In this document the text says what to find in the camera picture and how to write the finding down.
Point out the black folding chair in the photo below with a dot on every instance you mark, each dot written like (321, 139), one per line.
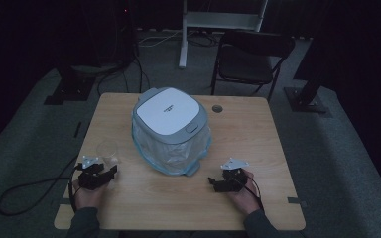
(244, 62)

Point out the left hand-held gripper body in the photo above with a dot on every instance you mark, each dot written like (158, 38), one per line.
(91, 180)

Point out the white metal desk frame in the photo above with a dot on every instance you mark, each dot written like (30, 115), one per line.
(218, 20)

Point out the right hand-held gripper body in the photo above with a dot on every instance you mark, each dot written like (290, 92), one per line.
(234, 178)

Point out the clear plastic trash bag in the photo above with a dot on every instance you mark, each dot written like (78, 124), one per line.
(172, 153)

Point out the grey tape strip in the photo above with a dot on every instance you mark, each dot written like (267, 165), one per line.
(296, 201)

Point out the clear plastic cup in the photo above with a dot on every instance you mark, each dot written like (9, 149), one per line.
(106, 151)

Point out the black stand with base plate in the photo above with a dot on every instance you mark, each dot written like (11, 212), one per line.
(306, 99)
(74, 86)

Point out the person's left hand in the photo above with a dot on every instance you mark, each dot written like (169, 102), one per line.
(91, 197)

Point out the black strip on floor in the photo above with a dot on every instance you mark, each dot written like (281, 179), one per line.
(77, 129)

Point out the person's right hand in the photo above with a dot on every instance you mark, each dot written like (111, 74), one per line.
(244, 200)

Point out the white grey lidded trash bin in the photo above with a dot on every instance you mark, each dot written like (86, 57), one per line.
(168, 112)

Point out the grey round table grommet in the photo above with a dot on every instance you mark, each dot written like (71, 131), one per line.
(217, 108)

